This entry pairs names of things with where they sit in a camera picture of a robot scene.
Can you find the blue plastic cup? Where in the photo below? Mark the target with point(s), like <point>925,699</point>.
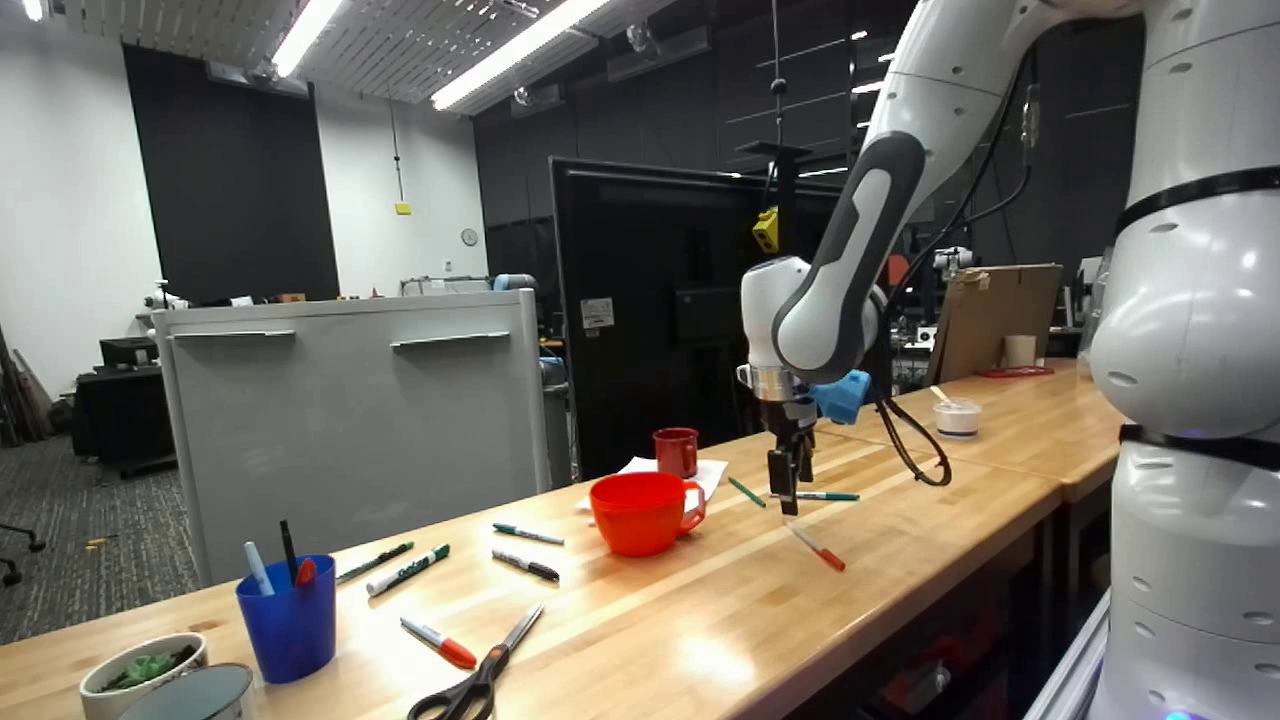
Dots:
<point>284,627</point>

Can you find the green black marker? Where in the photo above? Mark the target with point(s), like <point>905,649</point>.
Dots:
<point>406,571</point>

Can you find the white paper sheet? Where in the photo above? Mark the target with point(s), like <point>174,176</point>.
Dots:
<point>713,479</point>

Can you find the black equipment cart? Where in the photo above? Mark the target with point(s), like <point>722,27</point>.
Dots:
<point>121,414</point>

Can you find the thin green pen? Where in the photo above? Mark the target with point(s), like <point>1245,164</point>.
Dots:
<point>744,493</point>

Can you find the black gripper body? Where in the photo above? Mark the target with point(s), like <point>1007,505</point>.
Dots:
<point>788,425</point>

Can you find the white blue marker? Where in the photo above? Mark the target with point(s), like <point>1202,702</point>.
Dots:
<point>257,566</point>

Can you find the small white bowl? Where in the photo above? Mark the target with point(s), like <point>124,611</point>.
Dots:
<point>958,420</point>

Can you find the thin black pen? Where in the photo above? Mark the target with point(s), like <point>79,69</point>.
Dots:
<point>290,546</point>

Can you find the green cap white marker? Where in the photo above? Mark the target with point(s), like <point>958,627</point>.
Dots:
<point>833,499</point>

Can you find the white cabinet label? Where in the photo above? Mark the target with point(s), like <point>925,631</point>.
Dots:
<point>599,315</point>

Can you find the aluminium frame rail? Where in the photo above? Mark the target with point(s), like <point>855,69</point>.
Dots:
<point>1065,666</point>

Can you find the large black wall screen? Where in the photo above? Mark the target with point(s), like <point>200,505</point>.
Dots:
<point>227,174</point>

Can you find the black camera stand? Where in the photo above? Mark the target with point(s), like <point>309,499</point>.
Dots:
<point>776,162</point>

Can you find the green crumpled material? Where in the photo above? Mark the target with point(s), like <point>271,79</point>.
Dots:
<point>145,661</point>

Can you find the orange cap grey pen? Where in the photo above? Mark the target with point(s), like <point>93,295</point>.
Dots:
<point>833,562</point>

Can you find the white paper cup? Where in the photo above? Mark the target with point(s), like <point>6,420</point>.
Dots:
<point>1021,352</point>

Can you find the dark red cup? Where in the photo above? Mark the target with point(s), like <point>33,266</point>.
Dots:
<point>677,450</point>

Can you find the black cap grey marker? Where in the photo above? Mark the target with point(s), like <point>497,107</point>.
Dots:
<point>525,566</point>

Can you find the black cabinet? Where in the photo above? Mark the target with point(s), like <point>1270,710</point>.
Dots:
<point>643,295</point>

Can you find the orange cap white marker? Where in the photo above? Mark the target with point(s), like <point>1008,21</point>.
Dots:
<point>454,649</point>

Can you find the yellow wall tag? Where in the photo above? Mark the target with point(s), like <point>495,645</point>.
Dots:
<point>400,211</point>

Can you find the brown cardboard board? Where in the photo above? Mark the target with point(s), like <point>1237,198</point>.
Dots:
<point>995,322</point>

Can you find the yellow clamp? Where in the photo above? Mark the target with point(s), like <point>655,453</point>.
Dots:
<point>765,230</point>

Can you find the long ceiling light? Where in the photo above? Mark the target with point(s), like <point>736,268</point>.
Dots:
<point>306,34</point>
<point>515,53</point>

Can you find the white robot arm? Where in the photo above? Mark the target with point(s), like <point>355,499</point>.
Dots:
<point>1202,334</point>

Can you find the orange plastic cup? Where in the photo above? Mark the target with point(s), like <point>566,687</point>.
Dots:
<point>643,512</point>

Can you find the red cap marker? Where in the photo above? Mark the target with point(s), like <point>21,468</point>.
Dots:
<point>306,571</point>

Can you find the black chair base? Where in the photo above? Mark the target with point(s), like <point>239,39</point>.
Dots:
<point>19,542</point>

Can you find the grey barrel marker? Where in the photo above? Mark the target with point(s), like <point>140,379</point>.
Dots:
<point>525,534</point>

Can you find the dark slim marker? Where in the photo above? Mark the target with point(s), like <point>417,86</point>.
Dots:
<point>380,557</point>

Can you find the grey partition board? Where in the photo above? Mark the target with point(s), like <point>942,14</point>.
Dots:
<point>344,441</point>

